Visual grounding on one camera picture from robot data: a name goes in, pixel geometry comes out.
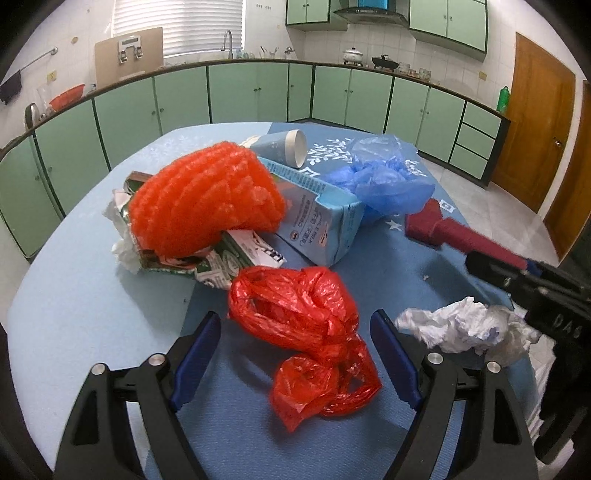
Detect white crumpled tissue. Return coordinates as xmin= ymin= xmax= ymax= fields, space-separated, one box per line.
xmin=394 ymin=296 xmax=541 ymax=367
xmin=102 ymin=200 xmax=141 ymax=275

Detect orange foam fruit net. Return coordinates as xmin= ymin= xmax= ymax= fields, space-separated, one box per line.
xmin=128 ymin=141 xmax=287 ymax=259

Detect green base kitchen cabinets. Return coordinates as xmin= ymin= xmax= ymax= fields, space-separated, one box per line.
xmin=0 ymin=59 xmax=511 ymax=264

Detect range hood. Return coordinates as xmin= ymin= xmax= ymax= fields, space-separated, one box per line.
xmin=333 ymin=0 xmax=409 ymax=26

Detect green wall cabinet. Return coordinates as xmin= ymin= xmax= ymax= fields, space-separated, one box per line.
xmin=409 ymin=0 xmax=489 ymax=63
xmin=285 ymin=0 xmax=348 ymax=32

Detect red plastic bag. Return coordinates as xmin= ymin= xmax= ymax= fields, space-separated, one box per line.
xmin=228 ymin=265 xmax=383 ymax=432

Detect blue printed mat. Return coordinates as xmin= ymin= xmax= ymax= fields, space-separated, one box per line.
xmin=139 ymin=121 xmax=539 ymax=480

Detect red plastic basket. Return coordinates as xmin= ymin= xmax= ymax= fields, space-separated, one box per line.
xmin=48 ymin=84 xmax=87 ymax=110

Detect white window blinds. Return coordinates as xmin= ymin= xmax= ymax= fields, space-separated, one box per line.
xmin=113 ymin=0 xmax=245 ymax=58

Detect dark cloth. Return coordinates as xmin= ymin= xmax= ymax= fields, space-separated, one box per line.
xmin=0 ymin=71 xmax=23 ymax=104

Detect blue paper cup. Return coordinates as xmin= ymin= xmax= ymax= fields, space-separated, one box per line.
xmin=249 ymin=129 xmax=308 ymax=169

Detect row of glass jars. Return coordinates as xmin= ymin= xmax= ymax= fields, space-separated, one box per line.
xmin=397 ymin=62 xmax=435 ymax=81

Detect metal wall rail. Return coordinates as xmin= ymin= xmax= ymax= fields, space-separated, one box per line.
xmin=18 ymin=46 xmax=60 ymax=75

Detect blue milk carton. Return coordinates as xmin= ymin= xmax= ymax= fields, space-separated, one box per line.
xmin=256 ymin=156 xmax=368 ymax=267

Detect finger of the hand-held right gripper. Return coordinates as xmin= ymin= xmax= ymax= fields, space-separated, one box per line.
xmin=525 ymin=259 xmax=591 ymax=296
xmin=464 ymin=250 xmax=555 ymax=305

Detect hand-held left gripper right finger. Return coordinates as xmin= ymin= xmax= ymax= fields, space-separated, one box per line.
xmin=369 ymin=309 xmax=541 ymax=480

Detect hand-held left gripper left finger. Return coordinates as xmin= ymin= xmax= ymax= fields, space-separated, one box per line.
xmin=54 ymin=310 xmax=222 ymax=480

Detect wooden door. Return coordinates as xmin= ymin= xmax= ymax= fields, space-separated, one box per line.
xmin=545 ymin=80 xmax=591 ymax=261
xmin=490 ymin=32 xmax=578 ymax=213

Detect blue plastic bag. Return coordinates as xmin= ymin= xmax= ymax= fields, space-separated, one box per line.
xmin=321 ymin=134 xmax=437 ymax=224

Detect crushed green milk carton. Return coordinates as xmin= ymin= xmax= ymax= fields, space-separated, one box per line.
xmin=108 ymin=171 xmax=287 ymax=291

